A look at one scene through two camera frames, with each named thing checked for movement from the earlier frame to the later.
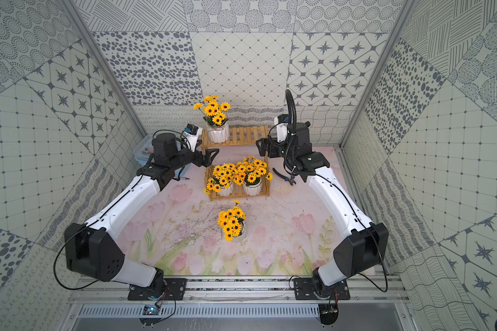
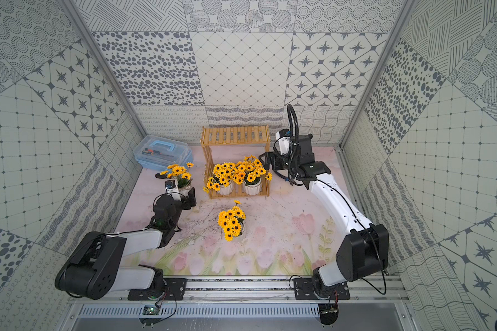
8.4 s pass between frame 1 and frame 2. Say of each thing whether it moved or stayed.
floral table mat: stayed
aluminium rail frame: stayed
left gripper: moved
